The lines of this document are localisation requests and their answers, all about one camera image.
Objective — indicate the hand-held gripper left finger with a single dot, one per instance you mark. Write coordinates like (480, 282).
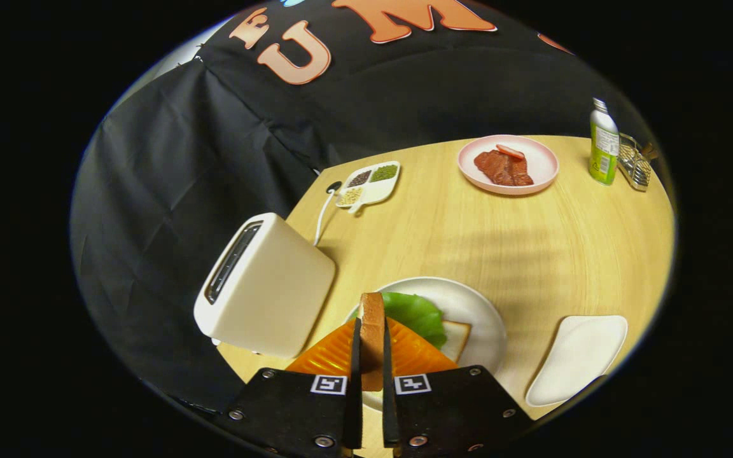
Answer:
(354, 413)

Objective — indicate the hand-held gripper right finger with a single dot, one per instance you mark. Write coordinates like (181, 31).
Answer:
(390, 413)

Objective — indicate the toasted bread slice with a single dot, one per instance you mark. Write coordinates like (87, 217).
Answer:
(371, 331)

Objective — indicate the green lettuce leaf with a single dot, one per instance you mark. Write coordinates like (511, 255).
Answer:
(414, 315)

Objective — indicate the white bread slice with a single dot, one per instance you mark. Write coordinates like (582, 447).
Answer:
(457, 337)

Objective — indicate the white toaster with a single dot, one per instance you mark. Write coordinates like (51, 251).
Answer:
(277, 299)

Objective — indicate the round white plate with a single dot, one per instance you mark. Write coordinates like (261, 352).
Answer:
(478, 305)

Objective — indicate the square white plate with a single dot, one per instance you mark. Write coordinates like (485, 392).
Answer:
(579, 356)

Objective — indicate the yellow beans pile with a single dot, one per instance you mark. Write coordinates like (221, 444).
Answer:
(349, 196)

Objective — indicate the white sectioned dish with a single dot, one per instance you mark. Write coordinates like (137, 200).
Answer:
(376, 191)

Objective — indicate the dark seeds pile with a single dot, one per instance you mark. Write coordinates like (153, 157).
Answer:
(359, 178)

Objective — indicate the green beans pile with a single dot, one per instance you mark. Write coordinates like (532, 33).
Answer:
(383, 172)

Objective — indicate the brown meat piece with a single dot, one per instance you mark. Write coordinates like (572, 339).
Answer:
(500, 168)

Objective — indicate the red sausage slice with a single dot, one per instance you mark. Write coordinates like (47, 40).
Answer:
(510, 151)

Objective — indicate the pink plate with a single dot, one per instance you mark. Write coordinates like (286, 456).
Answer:
(541, 159)

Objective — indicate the black backdrop cloth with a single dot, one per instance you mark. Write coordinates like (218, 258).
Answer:
(163, 159)

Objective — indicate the green label metal bottle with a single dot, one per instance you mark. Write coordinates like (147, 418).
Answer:
(603, 143)

